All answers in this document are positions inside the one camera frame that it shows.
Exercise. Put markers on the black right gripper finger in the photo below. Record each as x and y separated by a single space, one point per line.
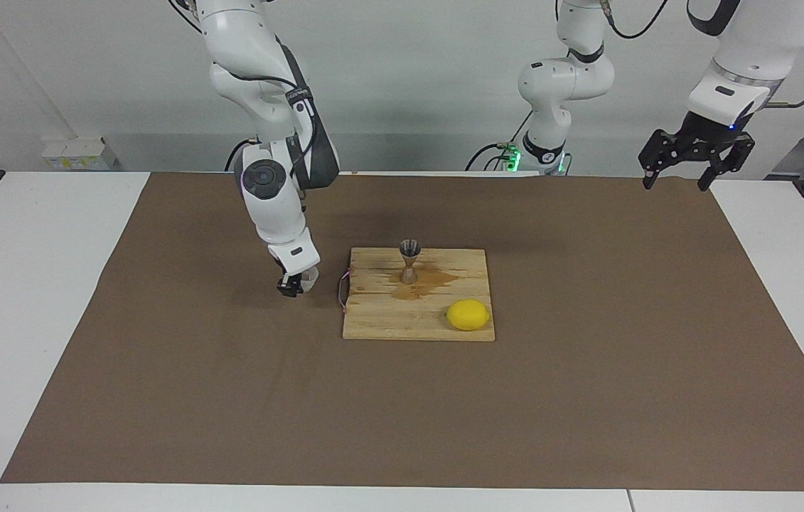
290 286

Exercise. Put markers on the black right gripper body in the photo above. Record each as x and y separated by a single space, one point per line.
286 272

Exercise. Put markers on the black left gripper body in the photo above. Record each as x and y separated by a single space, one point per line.
711 134

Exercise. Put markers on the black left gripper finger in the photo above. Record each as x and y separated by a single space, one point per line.
729 158
661 151

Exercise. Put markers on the clear textured plastic cup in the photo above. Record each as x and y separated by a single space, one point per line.
311 281

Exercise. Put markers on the steel double jigger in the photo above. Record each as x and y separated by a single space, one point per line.
409 274

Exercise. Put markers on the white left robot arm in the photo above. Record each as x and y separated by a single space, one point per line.
757 57

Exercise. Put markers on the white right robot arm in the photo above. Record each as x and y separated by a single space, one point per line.
274 192

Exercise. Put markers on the wooden cutting board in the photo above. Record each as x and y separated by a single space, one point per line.
387 316

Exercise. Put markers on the brown table mat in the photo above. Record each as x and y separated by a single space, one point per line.
231 398

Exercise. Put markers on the yellow lemon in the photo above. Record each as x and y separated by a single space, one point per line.
468 315

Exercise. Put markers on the white wall power box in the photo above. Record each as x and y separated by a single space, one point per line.
78 153

